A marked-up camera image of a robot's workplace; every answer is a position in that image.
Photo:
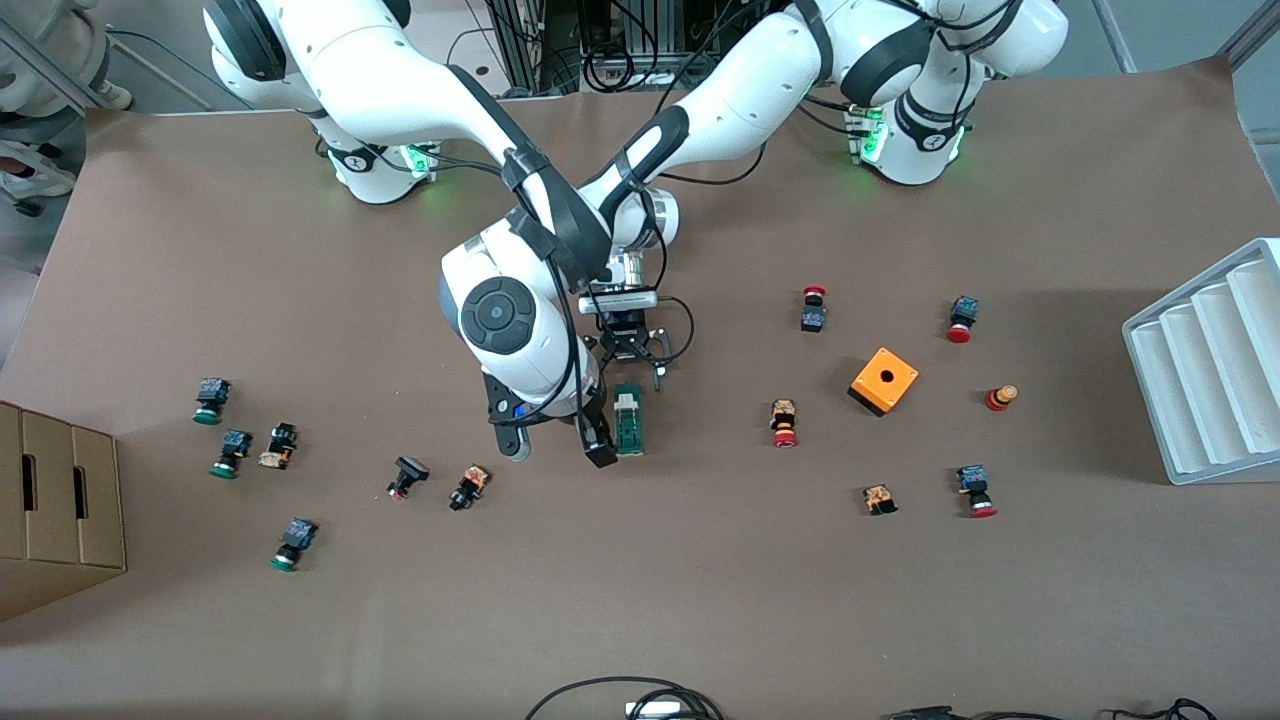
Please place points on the black selector switch orange block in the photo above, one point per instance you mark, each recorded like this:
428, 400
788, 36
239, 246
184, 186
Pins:
469, 487

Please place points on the aluminium frame bar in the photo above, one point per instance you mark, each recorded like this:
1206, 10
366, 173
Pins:
1255, 30

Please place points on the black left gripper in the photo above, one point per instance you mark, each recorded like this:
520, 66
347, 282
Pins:
627, 328

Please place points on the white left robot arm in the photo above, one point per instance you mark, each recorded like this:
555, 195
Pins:
750, 90

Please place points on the red pushbutton black block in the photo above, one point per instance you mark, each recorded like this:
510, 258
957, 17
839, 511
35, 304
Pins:
813, 312

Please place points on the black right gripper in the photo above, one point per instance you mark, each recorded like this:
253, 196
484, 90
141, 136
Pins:
594, 428

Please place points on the white sneaker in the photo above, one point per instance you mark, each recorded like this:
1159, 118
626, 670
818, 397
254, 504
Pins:
40, 182

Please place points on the black selector switch tan block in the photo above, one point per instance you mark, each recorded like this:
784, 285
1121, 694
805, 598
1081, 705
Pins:
279, 446

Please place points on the green mushroom pushbutton switch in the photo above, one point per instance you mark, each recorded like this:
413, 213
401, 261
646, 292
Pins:
231, 452
211, 400
293, 544

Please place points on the red mushroom pushbutton blue block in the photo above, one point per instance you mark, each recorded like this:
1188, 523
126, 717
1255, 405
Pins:
962, 319
976, 490

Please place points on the orange black contact block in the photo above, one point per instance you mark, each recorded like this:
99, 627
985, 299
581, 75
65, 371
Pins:
879, 499

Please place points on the black square pushbutton switch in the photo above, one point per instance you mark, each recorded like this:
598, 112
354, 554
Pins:
406, 475

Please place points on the red button head tan tip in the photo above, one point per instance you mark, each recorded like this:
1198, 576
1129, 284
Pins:
1000, 397

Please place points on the white power adapter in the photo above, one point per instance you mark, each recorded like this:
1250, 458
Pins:
655, 710

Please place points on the white stepped plastic tray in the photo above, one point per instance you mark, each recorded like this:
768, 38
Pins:
1210, 370

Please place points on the red pushbutton orange block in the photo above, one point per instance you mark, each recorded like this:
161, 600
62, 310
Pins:
784, 423

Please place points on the brown cardboard box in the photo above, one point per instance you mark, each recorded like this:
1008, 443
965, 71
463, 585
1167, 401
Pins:
60, 510

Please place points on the orange button enclosure box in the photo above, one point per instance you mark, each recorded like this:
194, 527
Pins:
884, 380

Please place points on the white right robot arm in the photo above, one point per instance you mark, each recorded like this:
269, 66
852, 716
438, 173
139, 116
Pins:
420, 90

